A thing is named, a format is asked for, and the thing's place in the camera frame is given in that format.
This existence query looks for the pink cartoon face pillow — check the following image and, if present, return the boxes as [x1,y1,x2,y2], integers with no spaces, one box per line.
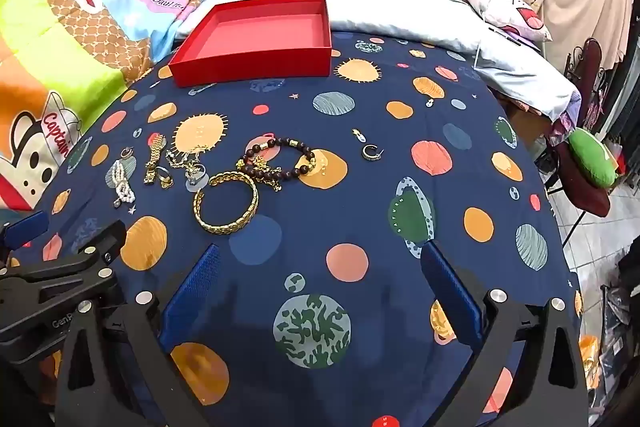
[460,0,553,44]

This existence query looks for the dark bead bracelet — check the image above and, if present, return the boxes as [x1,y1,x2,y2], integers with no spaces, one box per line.
[237,136,317,181]

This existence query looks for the dark metal chair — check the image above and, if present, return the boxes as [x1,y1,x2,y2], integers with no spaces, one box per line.
[545,38,626,248]

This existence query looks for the white pearl bracelet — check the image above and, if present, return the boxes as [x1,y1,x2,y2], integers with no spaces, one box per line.
[106,159,137,208]

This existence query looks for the gold charm chain bracelet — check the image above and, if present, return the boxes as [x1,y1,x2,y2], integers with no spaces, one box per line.
[236,156,284,194]

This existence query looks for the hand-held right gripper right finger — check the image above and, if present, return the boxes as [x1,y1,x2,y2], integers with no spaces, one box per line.
[421,242,588,427]

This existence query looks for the silver ring with stone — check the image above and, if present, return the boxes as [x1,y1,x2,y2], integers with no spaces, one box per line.
[184,163,207,188]

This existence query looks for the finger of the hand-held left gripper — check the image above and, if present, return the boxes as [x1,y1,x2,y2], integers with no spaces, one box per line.
[0,211,50,250]
[0,221,127,308]

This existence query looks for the black bags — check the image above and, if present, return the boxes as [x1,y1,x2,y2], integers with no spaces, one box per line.
[597,242,640,413]

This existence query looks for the thin gold chain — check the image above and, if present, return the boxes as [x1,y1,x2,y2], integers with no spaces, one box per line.
[167,146,205,172]

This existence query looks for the green cushion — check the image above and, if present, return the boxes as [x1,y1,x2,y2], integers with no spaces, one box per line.
[569,127,621,188]

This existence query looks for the gold bangle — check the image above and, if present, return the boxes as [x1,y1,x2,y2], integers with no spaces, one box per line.
[192,171,260,235]

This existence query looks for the dark red cushion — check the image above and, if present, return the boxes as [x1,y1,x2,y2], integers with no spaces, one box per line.
[550,141,612,219]

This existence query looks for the red cardboard box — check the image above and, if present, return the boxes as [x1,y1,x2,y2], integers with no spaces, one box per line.
[167,0,333,88]

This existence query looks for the colourful cartoon monkey blanket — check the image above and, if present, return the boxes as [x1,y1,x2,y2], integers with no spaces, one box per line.
[0,0,216,210]

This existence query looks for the navy planet print blanket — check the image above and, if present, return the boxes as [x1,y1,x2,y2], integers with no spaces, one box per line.
[10,29,583,427]

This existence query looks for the gold link bracelet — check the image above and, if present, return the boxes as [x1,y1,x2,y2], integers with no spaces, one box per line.
[144,133,167,186]

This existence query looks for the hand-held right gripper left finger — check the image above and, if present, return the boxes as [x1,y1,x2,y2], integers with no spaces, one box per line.
[54,244,222,427]

